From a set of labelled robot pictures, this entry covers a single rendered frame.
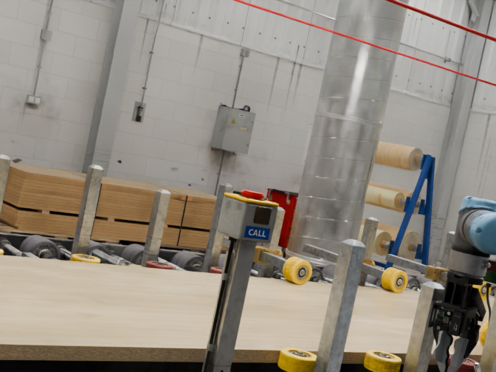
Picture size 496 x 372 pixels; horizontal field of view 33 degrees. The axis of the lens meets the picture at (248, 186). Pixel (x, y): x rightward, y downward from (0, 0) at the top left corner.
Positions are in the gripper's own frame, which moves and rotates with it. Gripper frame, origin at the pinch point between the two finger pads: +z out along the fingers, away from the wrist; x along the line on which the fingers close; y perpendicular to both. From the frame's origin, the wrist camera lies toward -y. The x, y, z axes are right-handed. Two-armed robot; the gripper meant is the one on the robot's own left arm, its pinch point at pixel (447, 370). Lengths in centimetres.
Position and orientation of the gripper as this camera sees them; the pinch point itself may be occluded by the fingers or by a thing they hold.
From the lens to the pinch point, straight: 179.3
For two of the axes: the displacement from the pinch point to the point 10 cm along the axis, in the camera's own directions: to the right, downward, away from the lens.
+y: -5.3, -0.7, -8.4
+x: 8.2, 2.0, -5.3
